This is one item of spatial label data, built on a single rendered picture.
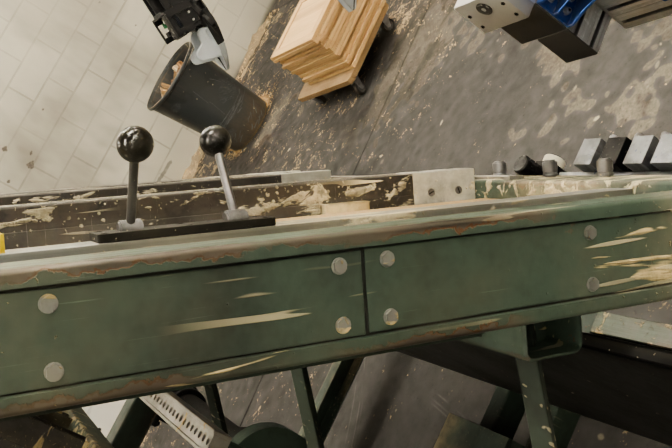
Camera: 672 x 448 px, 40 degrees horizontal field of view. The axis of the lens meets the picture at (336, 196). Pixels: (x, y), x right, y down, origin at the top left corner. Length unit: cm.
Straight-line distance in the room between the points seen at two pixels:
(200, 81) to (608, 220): 498
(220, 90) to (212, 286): 515
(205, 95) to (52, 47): 142
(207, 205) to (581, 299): 65
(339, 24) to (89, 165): 263
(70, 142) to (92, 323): 599
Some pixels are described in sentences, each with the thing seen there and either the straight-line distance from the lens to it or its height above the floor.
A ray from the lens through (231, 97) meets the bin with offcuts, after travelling 591.
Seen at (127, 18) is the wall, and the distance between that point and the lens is 700.
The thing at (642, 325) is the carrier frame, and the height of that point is 18.
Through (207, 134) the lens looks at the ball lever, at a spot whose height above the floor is 145.
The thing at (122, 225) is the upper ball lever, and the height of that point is 149.
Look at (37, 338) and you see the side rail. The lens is 73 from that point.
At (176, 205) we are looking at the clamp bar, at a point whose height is 136.
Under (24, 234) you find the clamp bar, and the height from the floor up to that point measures 153.
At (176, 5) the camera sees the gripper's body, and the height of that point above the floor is 145.
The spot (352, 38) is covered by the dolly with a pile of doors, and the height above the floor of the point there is 21.
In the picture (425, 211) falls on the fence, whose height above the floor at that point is 118.
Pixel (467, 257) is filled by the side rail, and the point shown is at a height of 125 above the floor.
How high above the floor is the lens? 171
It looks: 23 degrees down
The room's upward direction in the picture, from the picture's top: 58 degrees counter-clockwise
